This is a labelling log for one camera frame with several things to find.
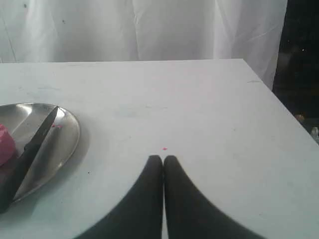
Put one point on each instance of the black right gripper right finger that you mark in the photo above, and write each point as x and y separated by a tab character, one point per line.
189	215

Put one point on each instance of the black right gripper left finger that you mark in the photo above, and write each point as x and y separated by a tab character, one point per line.
139	214

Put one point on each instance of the black knife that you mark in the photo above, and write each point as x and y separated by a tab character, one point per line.
14	178

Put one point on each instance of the pink sand cake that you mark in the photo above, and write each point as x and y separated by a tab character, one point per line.
7	145

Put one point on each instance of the round steel plate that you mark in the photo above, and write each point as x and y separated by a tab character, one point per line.
22	121

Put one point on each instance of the white backdrop curtain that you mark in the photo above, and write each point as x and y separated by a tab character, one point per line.
131	30

